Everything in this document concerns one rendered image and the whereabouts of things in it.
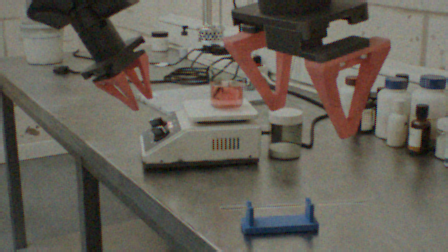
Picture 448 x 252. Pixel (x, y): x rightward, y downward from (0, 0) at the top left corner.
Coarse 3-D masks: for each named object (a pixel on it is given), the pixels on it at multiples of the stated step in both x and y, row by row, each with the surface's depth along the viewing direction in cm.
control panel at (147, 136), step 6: (174, 114) 116; (168, 120) 115; (174, 120) 113; (168, 126) 112; (174, 126) 110; (180, 126) 108; (144, 132) 116; (150, 132) 114; (174, 132) 107; (144, 138) 113; (150, 138) 111; (168, 138) 106; (144, 144) 110; (150, 144) 108; (156, 144) 106; (144, 150) 107
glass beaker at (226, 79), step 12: (216, 60) 112; (228, 60) 112; (216, 72) 107; (228, 72) 107; (240, 72) 108; (216, 84) 108; (228, 84) 108; (240, 84) 109; (216, 96) 109; (228, 96) 108; (240, 96) 109; (216, 108) 109; (228, 108) 109; (240, 108) 110
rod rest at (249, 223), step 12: (312, 204) 83; (252, 216) 82; (276, 216) 86; (288, 216) 86; (300, 216) 86; (312, 216) 84; (252, 228) 82; (264, 228) 83; (276, 228) 83; (288, 228) 83; (300, 228) 83; (312, 228) 84
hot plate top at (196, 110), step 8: (184, 104) 114; (192, 104) 113; (200, 104) 113; (208, 104) 113; (248, 104) 113; (192, 112) 108; (200, 112) 108; (208, 112) 108; (216, 112) 108; (224, 112) 108; (232, 112) 108; (240, 112) 108; (248, 112) 108; (256, 112) 108; (192, 120) 106; (200, 120) 106; (208, 120) 106; (216, 120) 106; (224, 120) 106
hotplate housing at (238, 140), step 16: (176, 112) 116; (192, 128) 106; (208, 128) 106; (224, 128) 107; (240, 128) 107; (256, 128) 107; (160, 144) 106; (176, 144) 106; (192, 144) 106; (208, 144) 106; (224, 144) 107; (240, 144) 107; (256, 144) 108; (144, 160) 106; (160, 160) 106; (176, 160) 106; (192, 160) 107; (208, 160) 108; (224, 160) 108; (240, 160) 109; (256, 160) 109
